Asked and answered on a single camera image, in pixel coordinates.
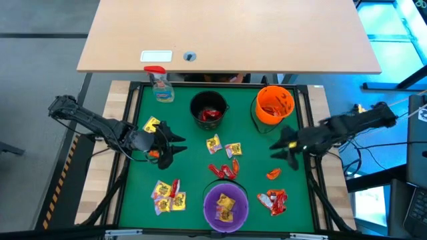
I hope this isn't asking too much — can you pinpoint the orange pumpkin bucket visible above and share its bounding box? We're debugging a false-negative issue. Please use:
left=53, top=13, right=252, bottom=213
left=249, top=85, right=296, bottom=135

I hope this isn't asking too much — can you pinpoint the black hazard striped ramp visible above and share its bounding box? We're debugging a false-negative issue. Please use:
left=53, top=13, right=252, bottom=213
left=35, top=133, right=97, bottom=231

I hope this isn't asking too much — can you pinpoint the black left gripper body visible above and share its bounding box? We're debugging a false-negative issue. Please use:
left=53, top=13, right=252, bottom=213
left=135, top=121, right=174, bottom=170

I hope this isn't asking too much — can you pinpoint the grey laptop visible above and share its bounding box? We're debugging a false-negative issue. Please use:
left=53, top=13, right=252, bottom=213
left=402, top=94, right=427, bottom=238

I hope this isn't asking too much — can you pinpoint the white rectangular desk plate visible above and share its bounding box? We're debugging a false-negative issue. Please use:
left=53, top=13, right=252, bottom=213
left=139, top=49, right=173, bottom=63

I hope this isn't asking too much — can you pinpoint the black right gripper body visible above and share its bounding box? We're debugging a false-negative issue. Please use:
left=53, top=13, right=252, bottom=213
left=288, top=129, right=323, bottom=171

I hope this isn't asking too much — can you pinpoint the black aluminium table frame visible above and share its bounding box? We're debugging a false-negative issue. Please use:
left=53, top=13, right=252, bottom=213
left=75, top=81, right=360, bottom=240

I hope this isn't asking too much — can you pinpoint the long black floor cable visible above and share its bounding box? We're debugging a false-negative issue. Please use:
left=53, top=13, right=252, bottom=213
left=350, top=141, right=427, bottom=150

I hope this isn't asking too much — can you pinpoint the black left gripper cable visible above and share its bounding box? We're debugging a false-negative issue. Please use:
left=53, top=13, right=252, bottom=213
left=123, top=146, right=161, bottom=164

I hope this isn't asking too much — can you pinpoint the black halloween bucket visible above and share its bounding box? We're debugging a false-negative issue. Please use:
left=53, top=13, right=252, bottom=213
left=189, top=90, right=231, bottom=131

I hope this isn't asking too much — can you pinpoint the silver frame bracket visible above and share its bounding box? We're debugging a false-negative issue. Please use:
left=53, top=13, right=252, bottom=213
left=289, top=233, right=330, bottom=240
left=105, top=229, right=143, bottom=240

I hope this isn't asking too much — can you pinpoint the light wooden desk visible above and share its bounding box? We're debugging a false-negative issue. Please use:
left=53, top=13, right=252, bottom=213
left=76, top=0, right=383, bottom=75

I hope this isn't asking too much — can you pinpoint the purple pumpkin bucket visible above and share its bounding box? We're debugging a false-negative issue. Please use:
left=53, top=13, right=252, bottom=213
left=202, top=178, right=250, bottom=234

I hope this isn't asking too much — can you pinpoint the white orange floor cable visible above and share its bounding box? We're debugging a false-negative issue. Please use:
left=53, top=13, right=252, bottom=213
left=388, top=89, right=427, bottom=107

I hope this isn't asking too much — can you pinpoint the black floor beam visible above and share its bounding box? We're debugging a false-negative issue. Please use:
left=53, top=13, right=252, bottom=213
left=346, top=165, right=408, bottom=193

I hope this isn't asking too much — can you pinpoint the green table mat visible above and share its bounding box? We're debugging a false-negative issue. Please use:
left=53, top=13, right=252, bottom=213
left=118, top=85, right=316, bottom=233

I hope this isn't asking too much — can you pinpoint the black desk foot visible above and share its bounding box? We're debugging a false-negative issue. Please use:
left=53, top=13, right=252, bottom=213
left=362, top=65, right=427, bottom=91

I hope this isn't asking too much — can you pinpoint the clear spray bottle red trigger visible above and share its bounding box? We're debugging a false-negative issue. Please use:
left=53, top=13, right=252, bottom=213
left=143, top=65, right=175, bottom=103

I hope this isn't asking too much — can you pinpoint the black floor cable bundle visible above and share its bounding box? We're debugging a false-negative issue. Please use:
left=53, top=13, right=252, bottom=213
left=340, top=146, right=364, bottom=177

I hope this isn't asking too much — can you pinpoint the black furniture leg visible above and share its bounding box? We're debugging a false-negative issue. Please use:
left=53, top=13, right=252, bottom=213
left=0, top=141, right=26, bottom=156

